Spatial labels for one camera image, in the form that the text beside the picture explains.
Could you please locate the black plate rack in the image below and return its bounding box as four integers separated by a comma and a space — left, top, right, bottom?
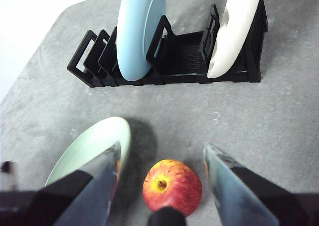
66, 0, 269, 88

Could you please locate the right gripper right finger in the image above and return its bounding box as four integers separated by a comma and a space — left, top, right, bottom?
203, 142, 319, 226

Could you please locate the blue plate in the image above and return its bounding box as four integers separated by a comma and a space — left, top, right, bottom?
116, 0, 167, 81

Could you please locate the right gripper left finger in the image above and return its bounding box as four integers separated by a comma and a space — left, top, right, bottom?
0, 141, 122, 226

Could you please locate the green plate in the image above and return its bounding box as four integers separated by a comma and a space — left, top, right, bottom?
44, 116, 132, 187

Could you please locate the beige plate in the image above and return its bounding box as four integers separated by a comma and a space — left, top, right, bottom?
207, 0, 264, 79

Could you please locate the red apple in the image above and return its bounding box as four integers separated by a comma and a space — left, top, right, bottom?
143, 159, 203, 217

